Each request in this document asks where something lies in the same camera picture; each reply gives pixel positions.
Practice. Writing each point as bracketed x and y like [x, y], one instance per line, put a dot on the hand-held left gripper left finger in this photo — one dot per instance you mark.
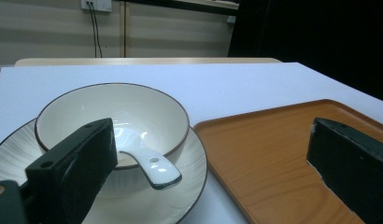
[77, 168]

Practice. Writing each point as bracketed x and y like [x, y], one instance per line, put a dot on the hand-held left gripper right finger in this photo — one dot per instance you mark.
[351, 168]

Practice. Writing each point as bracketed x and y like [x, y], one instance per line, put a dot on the white ceramic spoon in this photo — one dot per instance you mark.
[155, 168]

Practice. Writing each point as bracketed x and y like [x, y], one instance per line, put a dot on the white ceramic bowl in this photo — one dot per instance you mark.
[133, 109]

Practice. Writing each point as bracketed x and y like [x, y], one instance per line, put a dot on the wooden tray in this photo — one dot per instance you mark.
[267, 155]

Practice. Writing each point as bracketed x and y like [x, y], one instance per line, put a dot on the white striped plate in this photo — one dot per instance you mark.
[186, 174]

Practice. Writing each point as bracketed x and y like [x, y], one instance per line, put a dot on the beige table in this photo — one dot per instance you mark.
[143, 61]

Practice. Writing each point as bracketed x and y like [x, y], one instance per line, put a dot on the black curtain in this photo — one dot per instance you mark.
[320, 37]

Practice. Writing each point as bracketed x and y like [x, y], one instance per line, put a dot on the white wall socket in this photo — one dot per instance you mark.
[97, 4]

